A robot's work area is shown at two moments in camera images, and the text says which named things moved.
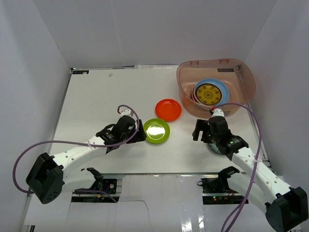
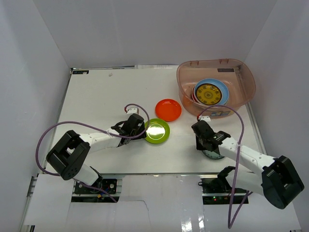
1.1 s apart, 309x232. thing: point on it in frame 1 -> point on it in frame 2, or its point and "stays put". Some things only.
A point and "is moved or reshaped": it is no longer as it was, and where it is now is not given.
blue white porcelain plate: x=214 y=148 is moved or reshaped
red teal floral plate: x=192 y=94 stays put
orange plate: x=168 y=109 stays put
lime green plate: x=156 y=130 stays put
